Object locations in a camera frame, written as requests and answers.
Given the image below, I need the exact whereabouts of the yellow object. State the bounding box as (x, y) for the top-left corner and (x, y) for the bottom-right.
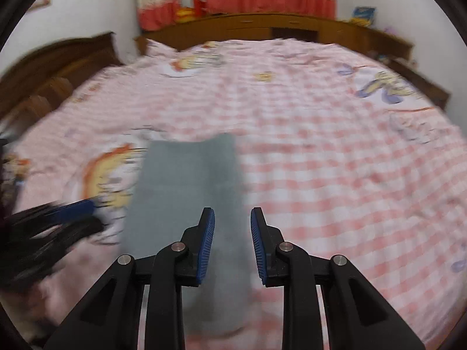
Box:
(174, 7), (199, 22)

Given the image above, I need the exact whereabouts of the blue book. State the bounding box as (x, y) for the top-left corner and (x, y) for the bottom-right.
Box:
(350, 6), (376, 26)

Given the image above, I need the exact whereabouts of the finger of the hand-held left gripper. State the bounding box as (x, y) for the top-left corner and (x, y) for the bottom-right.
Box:
(22, 217), (106, 263)
(15, 199), (98, 232)

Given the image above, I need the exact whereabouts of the wooden low cabinet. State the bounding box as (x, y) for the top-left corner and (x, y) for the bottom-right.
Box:
(135, 13), (451, 110)

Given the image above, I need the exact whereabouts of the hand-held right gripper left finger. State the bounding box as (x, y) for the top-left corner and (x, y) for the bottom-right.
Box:
(44, 207), (216, 350)

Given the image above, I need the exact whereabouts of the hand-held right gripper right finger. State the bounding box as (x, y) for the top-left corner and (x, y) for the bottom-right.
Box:
(250, 207), (426, 350)

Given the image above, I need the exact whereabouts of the pink checked printed bedsheet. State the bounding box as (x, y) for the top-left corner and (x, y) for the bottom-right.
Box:
(0, 38), (464, 350)

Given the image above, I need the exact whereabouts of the dark wooden headboard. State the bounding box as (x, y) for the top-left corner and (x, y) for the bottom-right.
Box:
(0, 31), (123, 125)

